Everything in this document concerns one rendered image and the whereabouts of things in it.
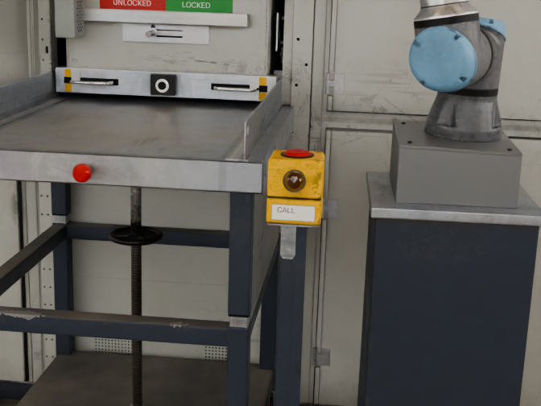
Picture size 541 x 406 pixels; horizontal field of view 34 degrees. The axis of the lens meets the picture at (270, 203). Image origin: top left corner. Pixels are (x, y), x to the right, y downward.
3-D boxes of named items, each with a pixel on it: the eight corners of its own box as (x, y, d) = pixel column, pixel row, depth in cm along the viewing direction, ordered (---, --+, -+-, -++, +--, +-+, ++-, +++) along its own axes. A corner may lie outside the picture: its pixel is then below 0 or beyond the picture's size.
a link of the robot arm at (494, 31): (506, 85, 177) (516, 16, 173) (487, 93, 165) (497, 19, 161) (448, 77, 182) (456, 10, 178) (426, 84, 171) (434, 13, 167)
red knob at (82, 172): (88, 184, 151) (88, 165, 150) (70, 183, 151) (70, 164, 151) (97, 178, 155) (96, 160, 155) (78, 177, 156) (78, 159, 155)
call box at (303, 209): (320, 229, 130) (323, 160, 127) (265, 225, 130) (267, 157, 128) (322, 214, 137) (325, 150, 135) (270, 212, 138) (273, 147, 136)
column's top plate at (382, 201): (514, 186, 192) (515, 177, 191) (547, 226, 161) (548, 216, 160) (365, 180, 194) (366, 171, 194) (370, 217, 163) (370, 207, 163)
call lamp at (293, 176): (304, 195, 127) (306, 171, 126) (281, 193, 127) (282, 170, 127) (305, 192, 129) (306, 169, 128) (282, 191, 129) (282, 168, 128)
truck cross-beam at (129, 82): (275, 101, 211) (276, 76, 209) (55, 92, 216) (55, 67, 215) (278, 99, 216) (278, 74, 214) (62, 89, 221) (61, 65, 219)
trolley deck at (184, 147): (262, 194, 153) (263, 160, 152) (-81, 175, 159) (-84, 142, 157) (293, 130, 218) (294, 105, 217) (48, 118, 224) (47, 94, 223)
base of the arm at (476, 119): (485, 127, 185) (492, 80, 182) (512, 143, 171) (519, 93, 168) (415, 124, 183) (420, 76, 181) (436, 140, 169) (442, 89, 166)
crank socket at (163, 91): (174, 96, 210) (174, 75, 209) (149, 95, 211) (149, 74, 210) (176, 94, 213) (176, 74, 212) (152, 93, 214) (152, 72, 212)
